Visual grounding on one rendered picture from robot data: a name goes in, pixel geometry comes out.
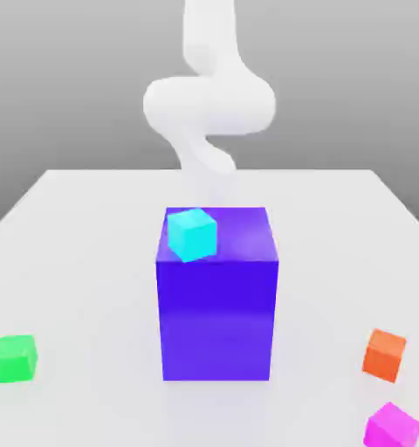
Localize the small cyan cube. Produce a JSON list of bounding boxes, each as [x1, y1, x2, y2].
[[166, 207, 218, 264]]

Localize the small orange cube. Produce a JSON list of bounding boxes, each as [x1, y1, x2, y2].
[[361, 327, 408, 384]]

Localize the small green cube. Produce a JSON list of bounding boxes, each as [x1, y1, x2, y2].
[[0, 334, 39, 384]]

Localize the small magenta cube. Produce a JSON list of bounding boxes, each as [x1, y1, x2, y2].
[[362, 401, 419, 447]]

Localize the large blue box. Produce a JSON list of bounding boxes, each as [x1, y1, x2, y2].
[[155, 206, 279, 382]]

